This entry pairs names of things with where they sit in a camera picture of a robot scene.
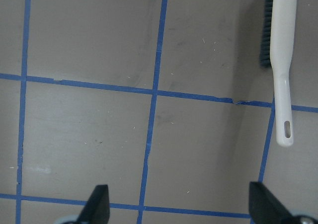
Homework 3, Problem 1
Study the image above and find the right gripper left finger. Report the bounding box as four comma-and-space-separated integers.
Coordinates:
58, 184, 110, 224

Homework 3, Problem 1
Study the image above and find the beige hand brush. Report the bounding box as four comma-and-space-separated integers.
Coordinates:
259, 0, 297, 147

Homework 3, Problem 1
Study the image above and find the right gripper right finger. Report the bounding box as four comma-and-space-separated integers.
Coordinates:
249, 181, 318, 224

